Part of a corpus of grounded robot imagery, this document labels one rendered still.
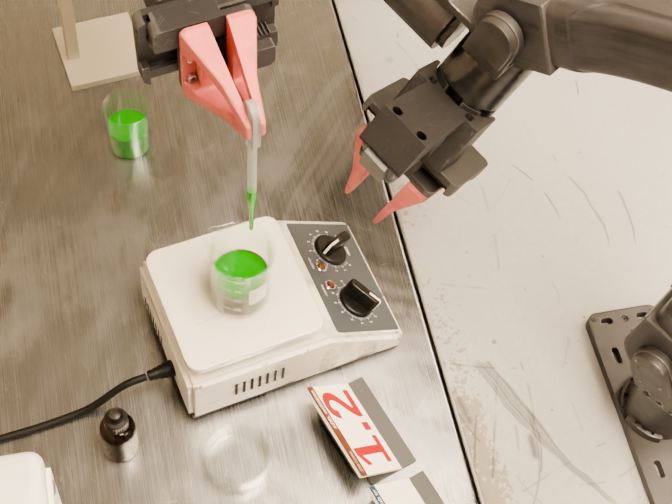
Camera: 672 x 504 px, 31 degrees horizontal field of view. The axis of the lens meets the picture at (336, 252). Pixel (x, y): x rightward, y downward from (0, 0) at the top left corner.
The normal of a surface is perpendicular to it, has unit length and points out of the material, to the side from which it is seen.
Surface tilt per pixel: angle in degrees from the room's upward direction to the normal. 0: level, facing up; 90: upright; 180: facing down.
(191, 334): 0
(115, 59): 0
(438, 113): 30
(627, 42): 86
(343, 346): 90
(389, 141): 64
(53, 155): 0
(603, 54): 90
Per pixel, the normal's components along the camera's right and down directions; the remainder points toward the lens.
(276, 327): 0.08, -0.52
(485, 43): -0.68, 0.60
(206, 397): 0.39, 0.80
